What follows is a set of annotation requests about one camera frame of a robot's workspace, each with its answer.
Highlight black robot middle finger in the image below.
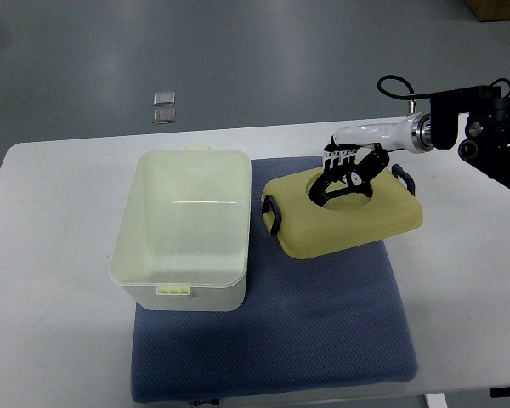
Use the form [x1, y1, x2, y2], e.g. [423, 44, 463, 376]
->
[323, 150, 349, 190]

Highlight yellow box lid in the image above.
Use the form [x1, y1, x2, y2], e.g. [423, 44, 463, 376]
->
[261, 168, 423, 259]

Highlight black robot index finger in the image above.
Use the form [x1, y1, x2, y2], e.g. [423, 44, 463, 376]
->
[337, 150, 357, 179]

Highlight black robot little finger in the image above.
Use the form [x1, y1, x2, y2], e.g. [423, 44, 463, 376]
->
[309, 150, 333, 196]

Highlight white storage box base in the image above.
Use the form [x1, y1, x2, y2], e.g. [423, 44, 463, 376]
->
[110, 149, 252, 312]

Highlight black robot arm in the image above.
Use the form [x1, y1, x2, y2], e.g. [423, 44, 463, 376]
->
[308, 83, 510, 207]

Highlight cardboard box corner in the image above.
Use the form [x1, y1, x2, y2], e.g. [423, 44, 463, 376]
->
[464, 0, 510, 22]

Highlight upper metal floor plate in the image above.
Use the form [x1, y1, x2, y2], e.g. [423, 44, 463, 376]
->
[153, 91, 176, 106]

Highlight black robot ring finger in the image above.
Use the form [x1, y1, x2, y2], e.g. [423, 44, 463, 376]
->
[330, 151, 339, 182]

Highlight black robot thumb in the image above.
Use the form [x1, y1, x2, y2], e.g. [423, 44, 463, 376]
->
[314, 144, 389, 204]

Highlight lower metal floor plate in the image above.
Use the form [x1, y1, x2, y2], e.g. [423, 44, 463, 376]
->
[153, 108, 176, 125]

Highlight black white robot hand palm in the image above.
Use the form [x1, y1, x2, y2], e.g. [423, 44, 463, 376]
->
[323, 113, 434, 158]

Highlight black table edge bracket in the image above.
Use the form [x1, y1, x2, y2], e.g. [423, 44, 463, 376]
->
[490, 387, 510, 399]

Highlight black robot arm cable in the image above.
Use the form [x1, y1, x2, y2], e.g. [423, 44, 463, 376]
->
[376, 75, 510, 114]

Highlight blue padded mat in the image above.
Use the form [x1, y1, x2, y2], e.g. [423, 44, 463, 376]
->
[131, 156, 418, 403]

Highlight metal floor plate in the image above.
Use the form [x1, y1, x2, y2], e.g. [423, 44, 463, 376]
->
[153, 108, 176, 125]
[153, 91, 176, 106]

